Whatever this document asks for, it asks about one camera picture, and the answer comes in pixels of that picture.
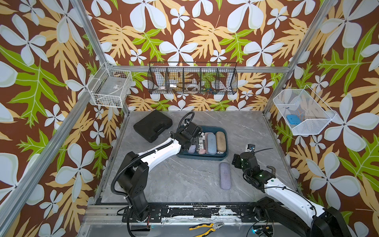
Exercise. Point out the teal plastic storage tray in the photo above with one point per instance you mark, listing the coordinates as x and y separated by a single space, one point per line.
207 157

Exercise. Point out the white wire basket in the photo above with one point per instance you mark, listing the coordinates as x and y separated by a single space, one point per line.
313 111
110 86

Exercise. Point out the lavender glasses case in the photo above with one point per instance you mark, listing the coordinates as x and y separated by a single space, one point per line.
225 176
192 149

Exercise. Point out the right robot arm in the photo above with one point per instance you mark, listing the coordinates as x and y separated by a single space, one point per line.
284 205

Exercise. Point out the tape roll in basket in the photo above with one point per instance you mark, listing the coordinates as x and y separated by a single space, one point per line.
192 87

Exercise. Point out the light blue glasses case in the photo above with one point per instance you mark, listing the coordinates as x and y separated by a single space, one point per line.
211 143

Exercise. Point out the dark metal hex key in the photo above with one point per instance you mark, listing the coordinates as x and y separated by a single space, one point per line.
272 170

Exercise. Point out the black plastic tool case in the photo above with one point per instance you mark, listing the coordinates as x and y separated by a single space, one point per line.
153 125

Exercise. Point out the black wire basket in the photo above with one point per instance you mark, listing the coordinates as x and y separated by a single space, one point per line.
215 78

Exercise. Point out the white wire basket right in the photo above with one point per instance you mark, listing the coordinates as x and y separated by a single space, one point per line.
313 111

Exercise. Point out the flag print glasses case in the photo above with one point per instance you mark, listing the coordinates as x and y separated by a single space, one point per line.
201 148

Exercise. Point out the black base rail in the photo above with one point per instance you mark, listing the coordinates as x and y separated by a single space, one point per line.
224 211

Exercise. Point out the blue object in basket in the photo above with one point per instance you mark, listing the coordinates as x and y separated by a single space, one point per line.
293 120

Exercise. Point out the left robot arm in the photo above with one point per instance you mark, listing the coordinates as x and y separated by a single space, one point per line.
132 176

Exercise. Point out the white wire basket left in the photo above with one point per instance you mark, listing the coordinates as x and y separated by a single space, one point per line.
110 86

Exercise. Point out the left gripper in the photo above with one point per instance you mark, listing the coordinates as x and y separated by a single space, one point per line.
197 136

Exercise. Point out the tan fabric glasses case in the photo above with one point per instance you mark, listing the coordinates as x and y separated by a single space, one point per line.
221 142

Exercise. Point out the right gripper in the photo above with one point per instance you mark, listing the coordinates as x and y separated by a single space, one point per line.
237 159

